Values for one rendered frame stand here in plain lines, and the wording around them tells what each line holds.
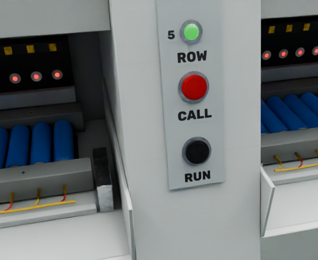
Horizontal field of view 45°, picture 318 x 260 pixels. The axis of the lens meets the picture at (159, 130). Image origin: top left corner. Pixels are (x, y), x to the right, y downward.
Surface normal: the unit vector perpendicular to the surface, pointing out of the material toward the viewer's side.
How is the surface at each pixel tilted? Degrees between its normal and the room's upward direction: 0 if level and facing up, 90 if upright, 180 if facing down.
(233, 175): 90
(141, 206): 90
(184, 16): 90
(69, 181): 109
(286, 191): 19
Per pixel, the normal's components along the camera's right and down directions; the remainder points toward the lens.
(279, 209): 0.00, -0.83
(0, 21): 0.21, 0.55
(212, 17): 0.20, 0.25
